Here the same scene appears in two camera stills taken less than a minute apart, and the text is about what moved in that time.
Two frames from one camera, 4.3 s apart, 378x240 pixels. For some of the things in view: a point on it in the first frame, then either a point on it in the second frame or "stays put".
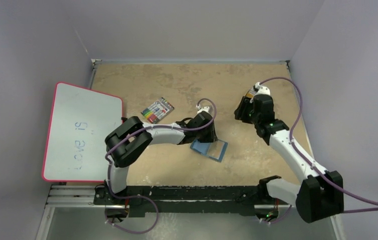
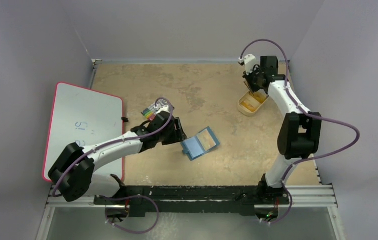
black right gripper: [242, 112] to [253, 80]
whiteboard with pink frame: [79, 122] stays put
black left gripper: [210, 138] to [176, 133]
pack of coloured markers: [157, 110] stays put
